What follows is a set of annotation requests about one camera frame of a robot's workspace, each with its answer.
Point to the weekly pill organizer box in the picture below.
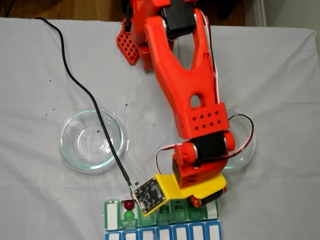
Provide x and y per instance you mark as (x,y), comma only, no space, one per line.
(185,232)

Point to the red round candy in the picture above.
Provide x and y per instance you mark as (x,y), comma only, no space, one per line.
(129,204)

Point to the glass bowl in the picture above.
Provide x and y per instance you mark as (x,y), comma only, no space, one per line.
(247,160)
(72,155)

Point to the black camera circuit board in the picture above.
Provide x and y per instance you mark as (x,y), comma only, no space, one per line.
(150,196)

